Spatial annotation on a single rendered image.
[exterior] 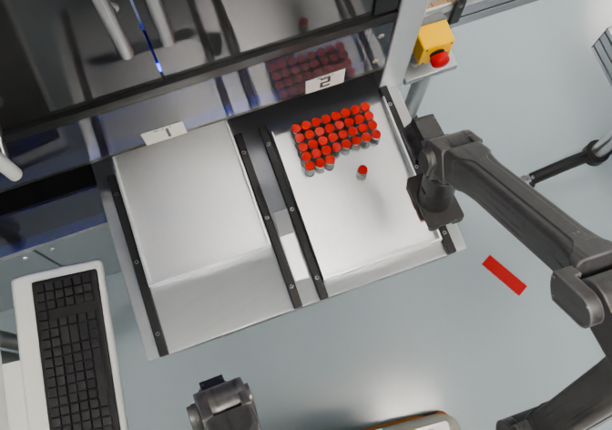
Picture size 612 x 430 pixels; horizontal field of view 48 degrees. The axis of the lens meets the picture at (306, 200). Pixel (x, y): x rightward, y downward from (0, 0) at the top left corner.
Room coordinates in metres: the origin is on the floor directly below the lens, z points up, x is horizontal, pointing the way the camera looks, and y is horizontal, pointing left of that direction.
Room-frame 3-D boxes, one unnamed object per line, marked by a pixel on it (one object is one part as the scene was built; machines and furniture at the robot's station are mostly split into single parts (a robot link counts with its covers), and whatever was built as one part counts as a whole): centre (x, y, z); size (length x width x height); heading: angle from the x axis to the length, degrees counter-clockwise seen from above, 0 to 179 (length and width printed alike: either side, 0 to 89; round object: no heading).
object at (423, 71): (0.79, -0.25, 0.87); 0.14 x 0.13 x 0.02; 22
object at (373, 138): (0.53, -0.07, 0.90); 0.18 x 0.02 x 0.05; 111
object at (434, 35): (0.75, -0.25, 0.99); 0.08 x 0.07 x 0.07; 22
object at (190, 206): (0.42, 0.25, 0.90); 0.34 x 0.26 x 0.04; 22
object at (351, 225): (0.44, -0.10, 0.90); 0.34 x 0.26 x 0.04; 21
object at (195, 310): (0.42, 0.07, 0.87); 0.70 x 0.48 x 0.02; 112
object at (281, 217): (0.31, 0.03, 0.91); 0.14 x 0.03 x 0.06; 21
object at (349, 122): (0.57, -0.06, 0.90); 0.18 x 0.02 x 0.05; 111
